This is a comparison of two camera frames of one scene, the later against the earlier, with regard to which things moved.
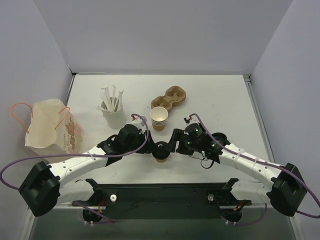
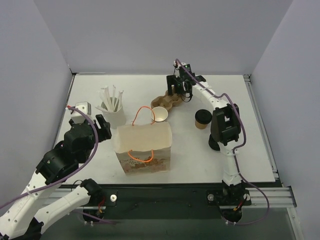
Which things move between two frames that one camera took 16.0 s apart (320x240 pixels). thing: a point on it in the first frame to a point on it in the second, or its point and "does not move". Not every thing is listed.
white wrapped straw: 113,97 does not move
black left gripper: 146,142 to 100,127
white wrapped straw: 107,97 does not move
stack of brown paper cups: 159,115 does not move
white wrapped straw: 120,100 does not move
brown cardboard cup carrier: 174,96 does not move
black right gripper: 180,141 to 176,81
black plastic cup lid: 161,150 to 203,116
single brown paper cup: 161,160 to 200,126
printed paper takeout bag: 52,131 to 143,149
